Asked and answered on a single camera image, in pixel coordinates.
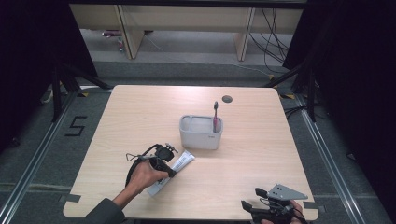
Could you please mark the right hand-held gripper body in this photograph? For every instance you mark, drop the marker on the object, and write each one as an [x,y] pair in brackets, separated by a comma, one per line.
[280,199]

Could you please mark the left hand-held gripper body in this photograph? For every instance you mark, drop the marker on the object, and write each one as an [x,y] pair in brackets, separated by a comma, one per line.
[163,154]

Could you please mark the white toothpaste tube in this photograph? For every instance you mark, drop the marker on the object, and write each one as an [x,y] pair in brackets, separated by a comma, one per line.
[183,161]

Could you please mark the grey plastic organizer container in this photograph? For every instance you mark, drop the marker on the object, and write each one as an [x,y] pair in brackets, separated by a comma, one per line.
[200,132]

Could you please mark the pink toothbrush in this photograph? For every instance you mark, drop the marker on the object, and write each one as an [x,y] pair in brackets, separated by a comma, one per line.
[215,115]

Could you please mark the person's right hand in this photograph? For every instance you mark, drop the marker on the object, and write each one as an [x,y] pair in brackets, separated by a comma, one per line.
[297,214]

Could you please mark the person's left hand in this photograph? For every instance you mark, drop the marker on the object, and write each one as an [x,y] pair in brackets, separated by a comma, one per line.
[144,177]

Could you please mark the grey tape strip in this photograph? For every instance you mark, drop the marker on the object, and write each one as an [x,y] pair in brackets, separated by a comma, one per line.
[70,198]
[311,205]

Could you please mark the small brown round object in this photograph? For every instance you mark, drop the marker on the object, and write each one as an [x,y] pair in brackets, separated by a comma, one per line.
[227,99]

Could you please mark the black metal stand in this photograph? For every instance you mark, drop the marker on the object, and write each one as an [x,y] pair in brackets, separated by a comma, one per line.
[57,93]
[311,93]

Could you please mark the small pink floor object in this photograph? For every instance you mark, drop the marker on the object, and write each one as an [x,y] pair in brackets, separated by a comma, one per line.
[112,33]

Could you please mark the light wooden bench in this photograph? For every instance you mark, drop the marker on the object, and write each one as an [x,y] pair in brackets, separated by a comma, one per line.
[186,18]

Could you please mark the dark curtain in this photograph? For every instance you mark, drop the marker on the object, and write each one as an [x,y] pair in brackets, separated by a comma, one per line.
[31,62]
[358,77]

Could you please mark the metal floor rail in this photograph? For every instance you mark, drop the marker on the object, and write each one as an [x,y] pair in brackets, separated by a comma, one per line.
[330,161]
[34,161]

